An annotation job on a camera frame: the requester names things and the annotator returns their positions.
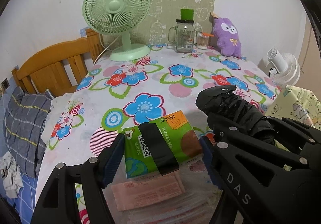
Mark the clear plastic packet stack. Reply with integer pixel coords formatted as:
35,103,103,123
117,157,221,223

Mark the purple plush toy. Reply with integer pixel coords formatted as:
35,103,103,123
213,18,242,58

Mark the cotton swab container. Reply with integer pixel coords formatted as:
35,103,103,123
196,31,214,50

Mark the green cylinder cap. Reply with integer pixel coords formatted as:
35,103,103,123
180,9,194,21

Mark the grey plaid pillow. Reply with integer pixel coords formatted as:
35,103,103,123
3,87,51,178

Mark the blue checked bedsheet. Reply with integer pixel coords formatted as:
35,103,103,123
2,173,38,223

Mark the glass mason jar mug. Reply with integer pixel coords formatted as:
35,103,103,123
168,19,195,53

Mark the pink mask package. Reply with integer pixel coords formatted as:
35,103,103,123
112,171,186,211

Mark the wooden bed headboard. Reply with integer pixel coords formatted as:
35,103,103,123
12,28,103,96

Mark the white small fan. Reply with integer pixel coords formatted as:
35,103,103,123
258,48,301,89

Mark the floral tablecloth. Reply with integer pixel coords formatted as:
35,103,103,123
36,46,280,223

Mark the wall socket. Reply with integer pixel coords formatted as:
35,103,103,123
1,78,10,91

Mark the green desk fan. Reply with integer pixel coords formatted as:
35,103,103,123
82,0,151,61

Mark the green patterned board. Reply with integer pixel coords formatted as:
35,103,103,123
102,0,216,48

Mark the crumpled white grey cloth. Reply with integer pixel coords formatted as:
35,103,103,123
0,151,24,199

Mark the white blanket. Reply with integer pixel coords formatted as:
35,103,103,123
40,93,73,146

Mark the fan power cable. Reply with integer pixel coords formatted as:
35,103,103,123
93,33,125,64

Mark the green tissue pack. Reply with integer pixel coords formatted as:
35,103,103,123
122,110,202,178

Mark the black plastic bag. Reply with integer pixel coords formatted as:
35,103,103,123
195,85,275,145

